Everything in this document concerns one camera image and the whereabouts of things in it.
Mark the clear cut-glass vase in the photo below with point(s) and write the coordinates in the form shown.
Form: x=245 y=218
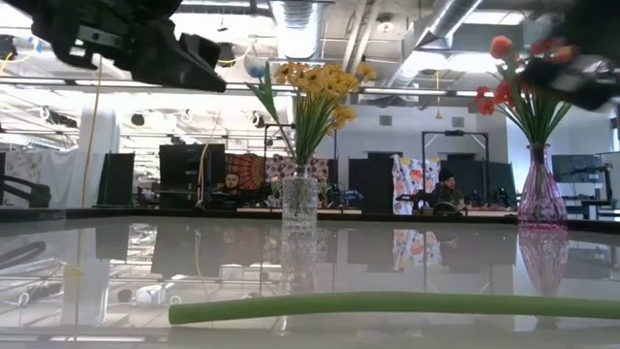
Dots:
x=299 y=199

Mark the dark wall monitor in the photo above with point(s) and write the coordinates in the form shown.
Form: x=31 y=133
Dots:
x=581 y=168

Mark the slanted silver ceiling duct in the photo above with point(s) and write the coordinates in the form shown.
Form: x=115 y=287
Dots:
x=436 y=29

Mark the white floral cloth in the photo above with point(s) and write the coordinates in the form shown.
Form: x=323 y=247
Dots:
x=412 y=179

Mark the red flower bunch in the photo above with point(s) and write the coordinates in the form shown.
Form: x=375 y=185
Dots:
x=504 y=92

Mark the black robot arm on desk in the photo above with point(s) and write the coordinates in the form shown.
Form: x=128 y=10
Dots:
x=605 y=179

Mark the long ceiling light bar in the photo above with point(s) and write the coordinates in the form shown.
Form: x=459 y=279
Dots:
x=412 y=91

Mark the person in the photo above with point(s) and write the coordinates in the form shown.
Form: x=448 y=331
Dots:
x=232 y=184
x=446 y=189

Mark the grey wall vent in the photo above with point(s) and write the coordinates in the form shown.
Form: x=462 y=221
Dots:
x=385 y=120

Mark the black metal frame stand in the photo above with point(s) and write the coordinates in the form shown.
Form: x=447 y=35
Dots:
x=271 y=126
x=479 y=145

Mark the thick smooth green stem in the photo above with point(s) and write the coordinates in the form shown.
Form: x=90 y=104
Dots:
x=387 y=303

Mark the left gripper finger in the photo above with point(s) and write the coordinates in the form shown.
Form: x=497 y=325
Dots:
x=203 y=51
x=174 y=68

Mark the blue background gripper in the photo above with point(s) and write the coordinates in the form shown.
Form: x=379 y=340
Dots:
x=349 y=195

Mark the dotted patterned cloth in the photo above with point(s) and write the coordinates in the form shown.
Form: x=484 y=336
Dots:
x=278 y=167

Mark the purple glass vase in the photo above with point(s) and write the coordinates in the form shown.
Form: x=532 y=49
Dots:
x=541 y=194

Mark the dark background desk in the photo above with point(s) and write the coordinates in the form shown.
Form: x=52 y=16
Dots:
x=586 y=203

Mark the black ceiling fixture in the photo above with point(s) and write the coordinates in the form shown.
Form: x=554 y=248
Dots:
x=227 y=53

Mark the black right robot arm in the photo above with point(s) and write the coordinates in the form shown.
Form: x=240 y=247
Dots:
x=596 y=24

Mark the white hanging cloth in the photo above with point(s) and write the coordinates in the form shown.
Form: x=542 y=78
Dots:
x=58 y=169

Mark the small black background robot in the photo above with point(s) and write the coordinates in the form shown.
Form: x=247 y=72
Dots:
x=412 y=198

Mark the round silver ceiling duct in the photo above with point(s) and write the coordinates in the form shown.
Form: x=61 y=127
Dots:
x=298 y=29

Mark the red mandala cloth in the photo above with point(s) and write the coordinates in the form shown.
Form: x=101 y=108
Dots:
x=249 y=167

